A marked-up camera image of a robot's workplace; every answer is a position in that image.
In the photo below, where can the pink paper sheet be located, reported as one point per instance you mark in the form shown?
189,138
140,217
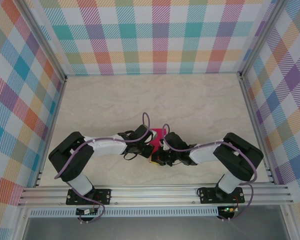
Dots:
157,142

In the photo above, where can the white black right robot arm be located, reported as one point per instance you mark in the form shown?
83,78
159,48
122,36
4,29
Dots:
202,155

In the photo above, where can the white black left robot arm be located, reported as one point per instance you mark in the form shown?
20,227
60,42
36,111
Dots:
107,147

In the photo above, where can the grey metal plate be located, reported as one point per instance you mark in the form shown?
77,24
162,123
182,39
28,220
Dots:
152,228

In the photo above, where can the left circuit board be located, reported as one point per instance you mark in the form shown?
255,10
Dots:
88,212

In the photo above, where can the right circuit board with LED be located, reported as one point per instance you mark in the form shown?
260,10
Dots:
228,209

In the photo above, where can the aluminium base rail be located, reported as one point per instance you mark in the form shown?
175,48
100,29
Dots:
152,196

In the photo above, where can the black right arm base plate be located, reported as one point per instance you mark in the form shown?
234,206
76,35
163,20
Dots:
206,195

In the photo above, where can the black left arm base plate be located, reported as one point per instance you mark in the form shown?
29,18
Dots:
102,196

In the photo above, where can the aluminium side rail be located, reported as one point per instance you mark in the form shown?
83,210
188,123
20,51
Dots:
255,125
53,125

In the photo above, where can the aluminium frame post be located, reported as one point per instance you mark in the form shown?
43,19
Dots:
43,42
261,42

